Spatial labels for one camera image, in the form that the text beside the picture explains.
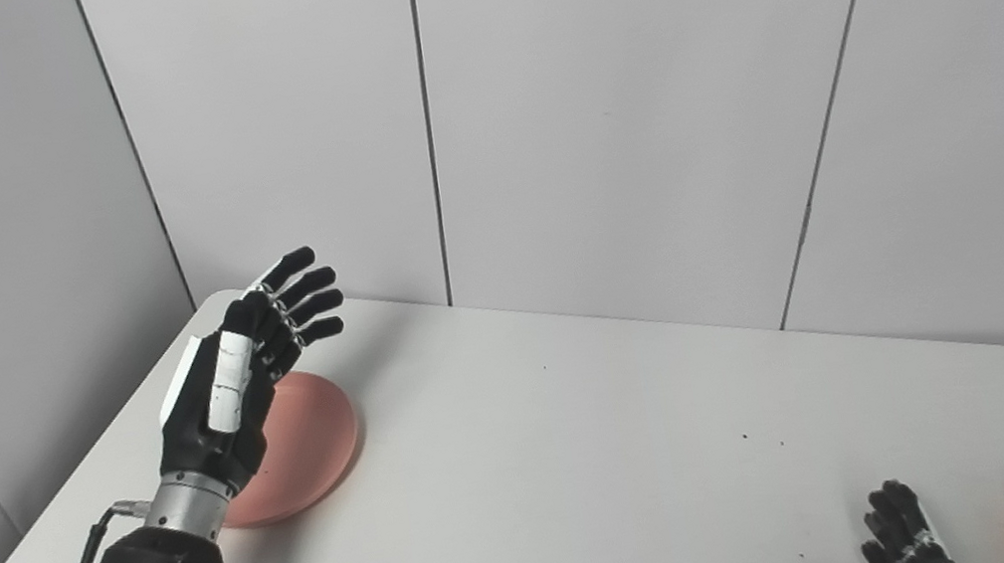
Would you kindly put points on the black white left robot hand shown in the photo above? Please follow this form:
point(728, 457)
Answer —
point(220, 407)

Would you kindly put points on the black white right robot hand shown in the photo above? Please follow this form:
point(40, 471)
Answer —
point(903, 535)

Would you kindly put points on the pink round plate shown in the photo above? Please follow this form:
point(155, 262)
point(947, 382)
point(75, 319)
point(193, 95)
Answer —
point(306, 443)

